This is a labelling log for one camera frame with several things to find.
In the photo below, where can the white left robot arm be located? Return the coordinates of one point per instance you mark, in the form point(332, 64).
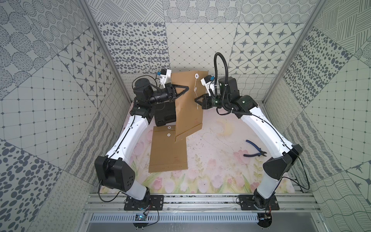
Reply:
point(113, 170)

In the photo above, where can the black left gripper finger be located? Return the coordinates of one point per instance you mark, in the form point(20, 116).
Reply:
point(180, 92)
point(180, 87)

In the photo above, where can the brown kraft file bag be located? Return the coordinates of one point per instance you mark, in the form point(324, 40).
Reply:
point(189, 117)
point(167, 154)

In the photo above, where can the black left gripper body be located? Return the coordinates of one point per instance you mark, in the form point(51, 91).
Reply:
point(172, 93)

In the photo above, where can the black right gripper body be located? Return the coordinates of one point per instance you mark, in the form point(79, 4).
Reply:
point(210, 102)

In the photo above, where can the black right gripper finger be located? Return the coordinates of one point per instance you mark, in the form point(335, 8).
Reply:
point(199, 102)
point(200, 98)

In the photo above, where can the aluminium mounting rail frame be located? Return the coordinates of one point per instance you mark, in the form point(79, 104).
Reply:
point(297, 202)

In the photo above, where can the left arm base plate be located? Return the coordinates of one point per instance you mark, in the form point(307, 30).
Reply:
point(155, 202)

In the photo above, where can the black plastic tool case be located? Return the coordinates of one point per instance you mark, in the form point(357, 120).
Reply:
point(165, 113)

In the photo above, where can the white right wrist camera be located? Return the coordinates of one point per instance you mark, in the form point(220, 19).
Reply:
point(208, 83)

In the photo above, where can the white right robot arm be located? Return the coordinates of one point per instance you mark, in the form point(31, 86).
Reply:
point(224, 94)

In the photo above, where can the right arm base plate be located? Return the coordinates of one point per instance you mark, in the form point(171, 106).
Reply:
point(259, 202)

